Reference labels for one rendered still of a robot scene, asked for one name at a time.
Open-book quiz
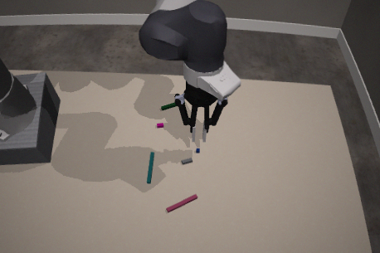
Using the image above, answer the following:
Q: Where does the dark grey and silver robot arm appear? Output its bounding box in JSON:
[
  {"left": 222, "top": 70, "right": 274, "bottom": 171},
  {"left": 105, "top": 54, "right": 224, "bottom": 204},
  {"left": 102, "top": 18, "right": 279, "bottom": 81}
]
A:
[{"left": 0, "top": 0, "right": 241, "bottom": 142}]

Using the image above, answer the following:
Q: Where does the pink rod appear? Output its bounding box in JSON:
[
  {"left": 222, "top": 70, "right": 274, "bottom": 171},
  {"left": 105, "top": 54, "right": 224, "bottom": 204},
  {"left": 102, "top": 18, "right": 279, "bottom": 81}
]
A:
[{"left": 166, "top": 194, "right": 197, "bottom": 212}]

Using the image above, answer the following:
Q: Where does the dark green rod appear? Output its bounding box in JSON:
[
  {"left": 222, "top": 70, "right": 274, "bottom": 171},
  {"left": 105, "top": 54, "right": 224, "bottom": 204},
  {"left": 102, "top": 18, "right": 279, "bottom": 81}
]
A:
[{"left": 161, "top": 102, "right": 177, "bottom": 110}]

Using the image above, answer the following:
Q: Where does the grey rod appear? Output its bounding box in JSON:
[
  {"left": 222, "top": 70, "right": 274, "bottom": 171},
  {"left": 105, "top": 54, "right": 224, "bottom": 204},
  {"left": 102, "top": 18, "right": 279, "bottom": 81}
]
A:
[{"left": 182, "top": 158, "right": 192, "bottom": 165}]

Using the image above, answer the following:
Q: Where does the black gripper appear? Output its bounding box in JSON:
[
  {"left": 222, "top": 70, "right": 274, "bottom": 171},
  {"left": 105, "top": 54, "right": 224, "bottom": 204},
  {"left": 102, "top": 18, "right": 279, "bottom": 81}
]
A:
[{"left": 175, "top": 82, "right": 227, "bottom": 142}]

